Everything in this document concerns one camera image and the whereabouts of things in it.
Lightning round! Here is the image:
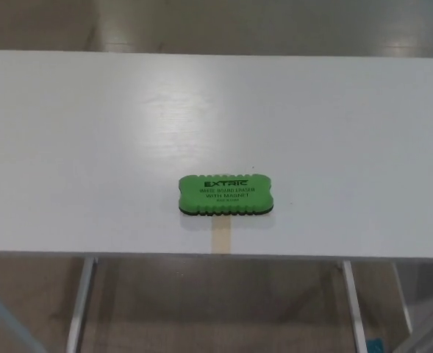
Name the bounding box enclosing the beige masking tape strip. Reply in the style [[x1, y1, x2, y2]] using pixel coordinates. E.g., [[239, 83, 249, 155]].
[[211, 214, 233, 255]]

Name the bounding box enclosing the grey metal frame bar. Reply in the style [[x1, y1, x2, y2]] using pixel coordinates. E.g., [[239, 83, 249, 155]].
[[396, 318, 433, 353], [0, 274, 43, 353]]

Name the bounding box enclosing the green whiteboard eraser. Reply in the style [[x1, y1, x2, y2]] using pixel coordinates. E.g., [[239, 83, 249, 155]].
[[178, 171, 276, 216]]

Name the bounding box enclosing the white metal table leg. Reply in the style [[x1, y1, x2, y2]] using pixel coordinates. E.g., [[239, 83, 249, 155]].
[[391, 262, 414, 334], [342, 260, 368, 353], [65, 257, 99, 353]]

